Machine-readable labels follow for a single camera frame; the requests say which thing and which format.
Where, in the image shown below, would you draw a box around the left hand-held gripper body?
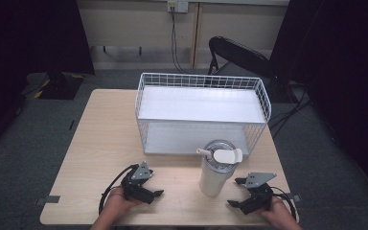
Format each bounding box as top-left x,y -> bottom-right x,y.
120,160 -> 154,205

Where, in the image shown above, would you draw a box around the black floor cables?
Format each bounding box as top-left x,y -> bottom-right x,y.
267,85 -> 312,139

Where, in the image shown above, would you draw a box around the person's right hand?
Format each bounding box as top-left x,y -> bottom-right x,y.
260,195 -> 297,224

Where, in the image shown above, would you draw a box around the black stand base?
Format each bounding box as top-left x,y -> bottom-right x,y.
21,71 -> 86,101

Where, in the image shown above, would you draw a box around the white wall socket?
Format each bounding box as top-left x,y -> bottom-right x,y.
167,0 -> 190,14

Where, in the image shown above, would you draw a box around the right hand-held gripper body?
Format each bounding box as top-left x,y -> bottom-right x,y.
241,172 -> 278,216

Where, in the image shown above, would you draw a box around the white tumbler cup with straw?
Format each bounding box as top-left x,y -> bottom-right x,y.
195,139 -> 243,197

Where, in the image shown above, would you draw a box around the black folding chair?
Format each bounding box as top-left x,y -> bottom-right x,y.
207,35 -> 275,80

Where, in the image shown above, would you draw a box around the dark curtain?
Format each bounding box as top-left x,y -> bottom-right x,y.
268,0 -> 368,202
0,0 -> 96,161

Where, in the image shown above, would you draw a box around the white wire shelf rack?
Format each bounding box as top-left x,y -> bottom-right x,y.
134,72 -> 272,156

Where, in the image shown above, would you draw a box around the right hand-held gripper black cable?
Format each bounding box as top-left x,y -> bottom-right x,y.
269,185 -> 299,222

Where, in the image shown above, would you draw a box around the black wall socket cable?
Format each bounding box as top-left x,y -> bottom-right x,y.
170,7 -> 192,76

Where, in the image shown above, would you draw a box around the person's left hand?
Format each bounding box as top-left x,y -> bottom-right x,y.
104,186 -> 143,221

